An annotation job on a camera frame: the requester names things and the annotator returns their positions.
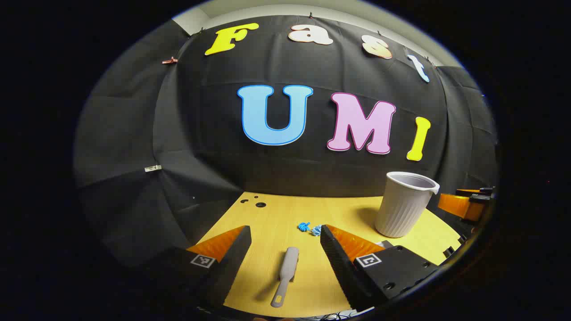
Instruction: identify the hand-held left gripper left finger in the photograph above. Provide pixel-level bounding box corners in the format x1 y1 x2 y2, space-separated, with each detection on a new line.
147 225 252 313

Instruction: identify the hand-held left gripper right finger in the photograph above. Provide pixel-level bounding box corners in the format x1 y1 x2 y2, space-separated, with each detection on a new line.
319 224 441 313

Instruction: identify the small grey broom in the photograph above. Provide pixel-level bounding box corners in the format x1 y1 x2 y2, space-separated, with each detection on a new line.
270 247 300 308

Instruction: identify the grey ribbed garbage bin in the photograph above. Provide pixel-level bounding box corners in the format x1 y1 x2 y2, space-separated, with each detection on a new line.
375 171 440 238

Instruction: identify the wooden desktop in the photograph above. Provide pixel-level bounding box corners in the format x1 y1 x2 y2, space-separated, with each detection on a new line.
193 192 462 318

